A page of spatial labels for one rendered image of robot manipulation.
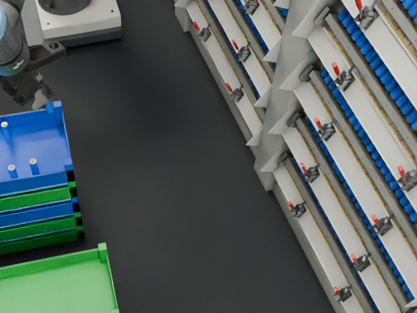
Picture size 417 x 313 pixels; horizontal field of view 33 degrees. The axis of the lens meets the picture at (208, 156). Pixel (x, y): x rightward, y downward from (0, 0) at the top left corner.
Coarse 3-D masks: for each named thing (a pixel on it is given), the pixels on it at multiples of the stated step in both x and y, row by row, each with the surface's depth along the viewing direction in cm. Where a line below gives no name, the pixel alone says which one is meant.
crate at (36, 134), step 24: (0, 120) 185; (24, 120) 187; (48, 120) 190; (0, 144) 185; (24, 144) 185; (48, 144) 186; (0, 168) 181; (24, 168) 181; (48, 168) 182; (72, 168) 176; (0, 192) 176
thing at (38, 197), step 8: (72, 184) 182; (32, 192) 187; (40, 192) 181; (48, 192) 182; (56, 192) 183; (64, 192) 184; (72, 192) 185; (0, 200) 179; (8, 200) 180; (16, 200) 181; (24, 200) 182; (32, 200) 183; (40, 200) 184; (48, 200) 185; (56, 200) 186; (0, 208) 183; (8, 208) 184
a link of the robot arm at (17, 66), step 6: (24, 48) 154; (24, 54) 154; (18, 60) 154; (24, 60) 155; (0, 66) 152; (6, 66) 153; (12, 66) 154; (18, 66) 154; (24, 66) 156; (0, 72) 155; (6, 72) 154; (12, 72) 155; (18, 72) 156
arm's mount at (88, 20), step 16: (96, 0) 245; (112, 0) 245; (48, 16) 240; (64, 16) 241; (80, 16) 241; (96, 16) 241; (112, 16) 241; (48, 32) 238; (64, 32) 240; (80, 32) 243
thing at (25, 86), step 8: (24, 72) 162; (32, 72) 164; (0, 80) 157; (8, 80) 159; (16, 80) 162; (24, 80) 163; (32, 80) 163; (8, 88) 162; (16, 88) 163; (24, 88) 162; (32, 88) 166; (16, 96) 162; (24, 96) 164; (32, 96) 167; (24, 104) 166
